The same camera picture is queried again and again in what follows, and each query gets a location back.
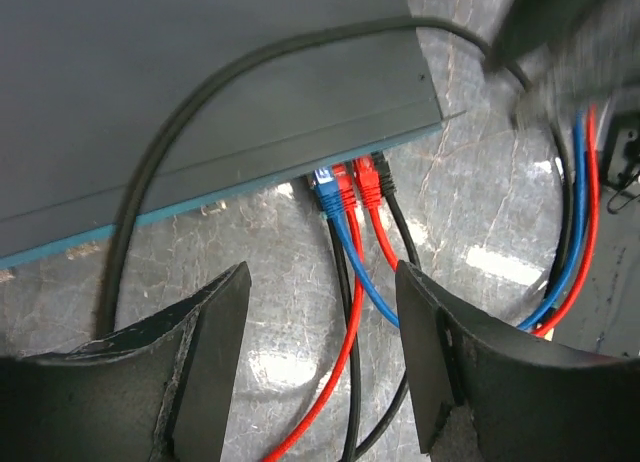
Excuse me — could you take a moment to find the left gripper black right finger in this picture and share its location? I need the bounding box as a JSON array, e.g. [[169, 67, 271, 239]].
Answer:
[[395, 261, 639, 461]]

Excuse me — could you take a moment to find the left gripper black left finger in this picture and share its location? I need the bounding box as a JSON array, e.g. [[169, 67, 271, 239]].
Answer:
[[1, 264, 251, 461]]

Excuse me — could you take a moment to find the dark grey network switch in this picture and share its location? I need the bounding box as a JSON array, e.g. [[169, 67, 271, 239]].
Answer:
[[1, 0, 443, 268]]

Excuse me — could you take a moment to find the black network cable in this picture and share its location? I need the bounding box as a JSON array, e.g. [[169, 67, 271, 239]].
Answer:
[[97, 15, 576, 462]]

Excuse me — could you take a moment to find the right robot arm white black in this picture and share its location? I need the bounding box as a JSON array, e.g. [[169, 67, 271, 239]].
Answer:
[[484, 0, 639, 128]]

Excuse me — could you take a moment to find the blue network cable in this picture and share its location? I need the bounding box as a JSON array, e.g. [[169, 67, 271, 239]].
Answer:
[[312, 106, 589, 333]]

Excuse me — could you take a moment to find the red network cable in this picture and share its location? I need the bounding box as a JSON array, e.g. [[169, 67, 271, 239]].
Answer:
[[262, 161, 364, 462], [352, 101, 601, 338]]

